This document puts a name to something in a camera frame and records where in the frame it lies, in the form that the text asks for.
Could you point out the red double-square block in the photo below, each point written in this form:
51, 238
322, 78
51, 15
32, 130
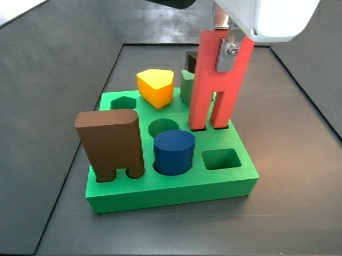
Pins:
215, 89

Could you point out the brown double-round block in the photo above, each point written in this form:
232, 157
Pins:
110, 135

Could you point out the green shape-sorter board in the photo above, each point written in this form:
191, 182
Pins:
222, 173

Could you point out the black curved holder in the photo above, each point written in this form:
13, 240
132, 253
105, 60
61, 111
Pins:
191, 61

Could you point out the green notched block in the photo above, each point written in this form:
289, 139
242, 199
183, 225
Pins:
187, 78

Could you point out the blue cylinder block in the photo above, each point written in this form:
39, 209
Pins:
174, 148

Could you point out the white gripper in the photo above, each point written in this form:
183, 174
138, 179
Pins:
268, 21

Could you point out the yellow rounded wedge block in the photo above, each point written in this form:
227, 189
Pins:
155, 85

